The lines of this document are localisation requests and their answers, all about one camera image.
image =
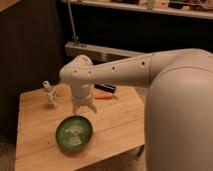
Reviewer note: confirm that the metal vertical pole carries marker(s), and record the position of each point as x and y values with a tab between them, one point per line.
74	37

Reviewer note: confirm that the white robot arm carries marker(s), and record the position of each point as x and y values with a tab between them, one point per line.
178	117

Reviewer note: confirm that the green round plate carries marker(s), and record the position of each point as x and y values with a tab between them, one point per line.
73	134

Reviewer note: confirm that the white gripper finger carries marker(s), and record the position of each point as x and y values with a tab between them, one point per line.
92	107
75	109

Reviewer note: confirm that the small white figurine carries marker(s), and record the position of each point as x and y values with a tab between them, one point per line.
50	93

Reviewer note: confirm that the grey metal beam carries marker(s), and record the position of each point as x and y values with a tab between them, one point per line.
98	53

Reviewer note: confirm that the orange marker pen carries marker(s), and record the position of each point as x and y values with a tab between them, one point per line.
105	96

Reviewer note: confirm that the black whiteboard eraser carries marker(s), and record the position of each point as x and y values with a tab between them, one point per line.
107	88

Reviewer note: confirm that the grey wall shelf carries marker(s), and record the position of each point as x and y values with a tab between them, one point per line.
202	9

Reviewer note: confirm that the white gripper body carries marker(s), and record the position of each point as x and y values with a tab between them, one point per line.
82	95

